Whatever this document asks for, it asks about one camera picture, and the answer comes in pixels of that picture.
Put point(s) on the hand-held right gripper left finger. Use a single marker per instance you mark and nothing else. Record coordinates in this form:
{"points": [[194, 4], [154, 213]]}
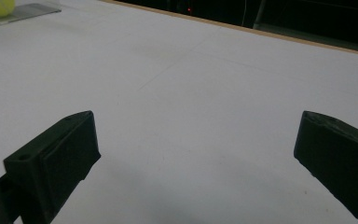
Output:
{"points": [[59, 152]]}

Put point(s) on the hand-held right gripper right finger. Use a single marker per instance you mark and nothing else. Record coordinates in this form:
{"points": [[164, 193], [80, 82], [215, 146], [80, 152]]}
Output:
{"points": [[338, 155]]}

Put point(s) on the clear plastic container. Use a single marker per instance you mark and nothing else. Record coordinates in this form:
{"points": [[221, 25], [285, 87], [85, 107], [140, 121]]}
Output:
{"points": [[31, 12]]}

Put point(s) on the grey metal stand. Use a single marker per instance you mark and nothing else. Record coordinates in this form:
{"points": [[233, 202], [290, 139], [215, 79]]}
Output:
{"points": [[317, 35]]}

